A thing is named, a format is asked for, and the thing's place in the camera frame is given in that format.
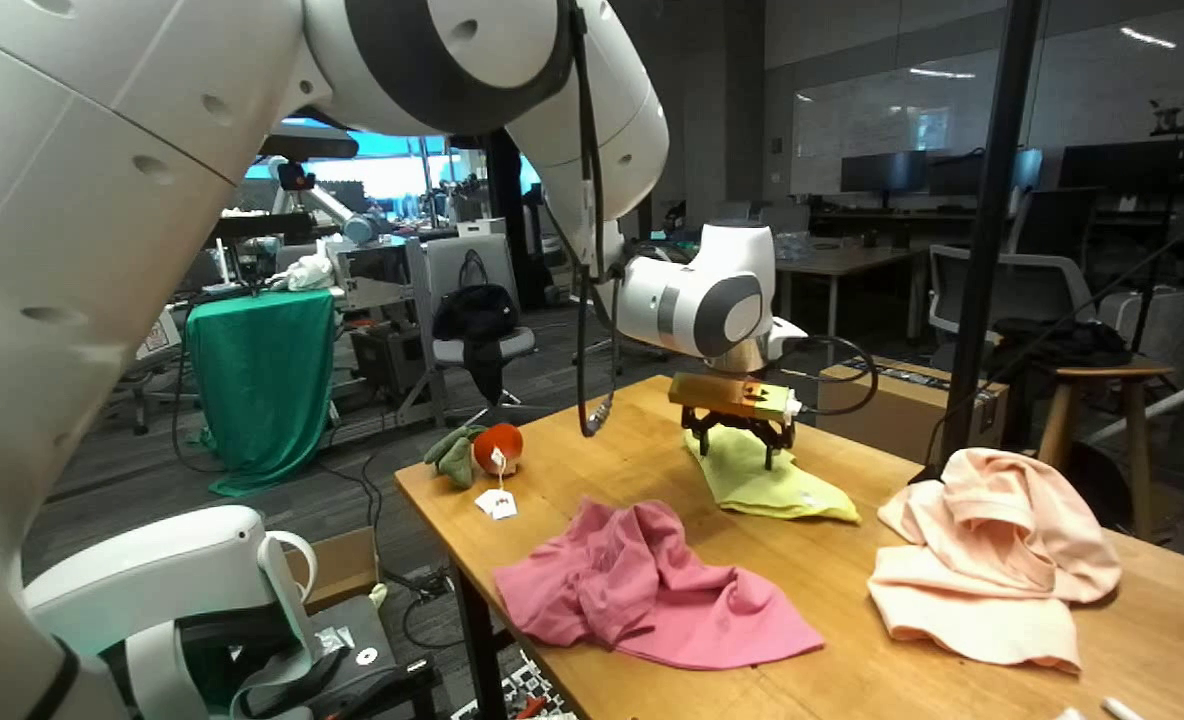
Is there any cardboard box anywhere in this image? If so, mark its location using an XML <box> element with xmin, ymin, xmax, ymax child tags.
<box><xmin>815</xmin><ymin>358</ymin><xmax>952</xmax><ymax>459</ymax></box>

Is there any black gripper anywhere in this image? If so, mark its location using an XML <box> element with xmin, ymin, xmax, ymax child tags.
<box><xmin>670</xmin><ymin>370</ymin><xmax>799</xmax><ymax>467</ymax></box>

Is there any black vertical pole stand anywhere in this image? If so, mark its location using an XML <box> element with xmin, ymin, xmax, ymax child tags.
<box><xmin>920</xmin><ymin>0</ymin><xmax>1046</xmax><ymax>478</ymax></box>

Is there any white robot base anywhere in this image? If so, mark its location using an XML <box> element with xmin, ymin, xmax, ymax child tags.
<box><xmin>0</xmin><ymin>504</ymin><xmax>322</xmax><ymax>720</ymax></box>

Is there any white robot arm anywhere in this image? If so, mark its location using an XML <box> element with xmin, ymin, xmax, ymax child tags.
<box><xmin>0</xmin><ymin>0</ymin><xmax>785</xmax><ymax>584</ymax></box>

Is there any red green plush toy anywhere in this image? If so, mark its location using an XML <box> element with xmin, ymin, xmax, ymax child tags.
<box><xmin>423</xmin><ymin>415</ymin><xmax>526</xmax><ymax>489</ymax></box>

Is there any green draped cloth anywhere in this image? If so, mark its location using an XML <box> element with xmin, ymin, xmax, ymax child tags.
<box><xmin>185</xmin><ymin>292</ymin><xmax>335</xmax><ymax>501</ymax></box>

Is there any peach shirt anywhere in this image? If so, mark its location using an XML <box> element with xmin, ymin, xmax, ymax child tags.
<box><xmin>869</xmin><ymin>446</ymin><xmax>1125</xmax><ymax>676</ymax></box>

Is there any wooden stool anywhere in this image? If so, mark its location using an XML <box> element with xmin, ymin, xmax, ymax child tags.
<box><xmin>1037</xmin><ymin>363</ymin><xmax>1166</xmax><ymax>530</ymax></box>

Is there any pink cloth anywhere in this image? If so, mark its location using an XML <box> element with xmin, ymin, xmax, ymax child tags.
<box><xmin>496</xmin><ymin>501</ymin><xmax>826</xmax><ymax>673</ymax></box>

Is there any yellow-green cloth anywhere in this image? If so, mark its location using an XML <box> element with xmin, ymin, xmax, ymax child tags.
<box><xmin>683</xmin><ymin>429</ymin><xmax>862</xmax><ymax>525</ymax></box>

